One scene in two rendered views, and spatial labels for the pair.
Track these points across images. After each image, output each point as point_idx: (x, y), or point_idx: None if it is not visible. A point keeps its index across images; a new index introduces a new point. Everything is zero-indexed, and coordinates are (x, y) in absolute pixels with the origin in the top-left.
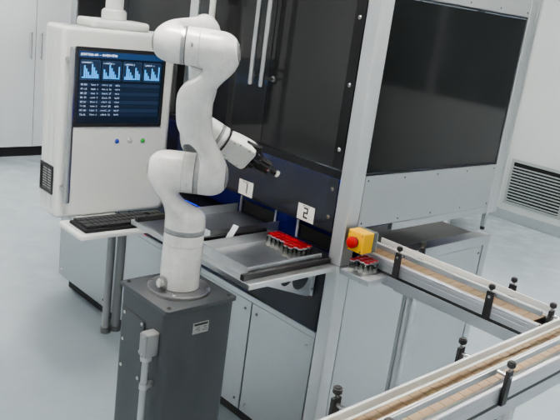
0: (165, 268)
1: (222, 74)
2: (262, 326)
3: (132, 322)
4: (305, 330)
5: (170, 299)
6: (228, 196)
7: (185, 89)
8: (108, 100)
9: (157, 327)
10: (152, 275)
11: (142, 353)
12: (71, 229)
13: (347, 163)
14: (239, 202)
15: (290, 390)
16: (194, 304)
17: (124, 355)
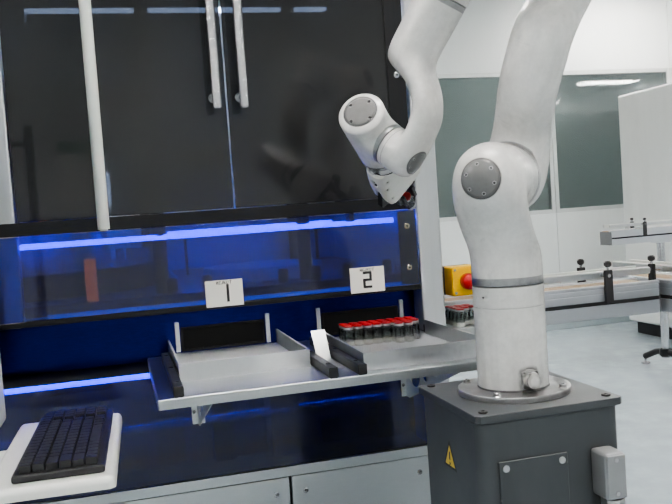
0: (530, 351)
1: None
2: (324, 500)
3: (533, 473)
4: (412, 452)
5: (567, 393)
6: (139, 338)
7: (560, 14)
8: None
9: (600, 438)
10: (451, 401)
11: (621, 491)
12: (55, 485)
13: (423, 181)
14: (172, 338)
15: None
16: (582, 385)
17: None
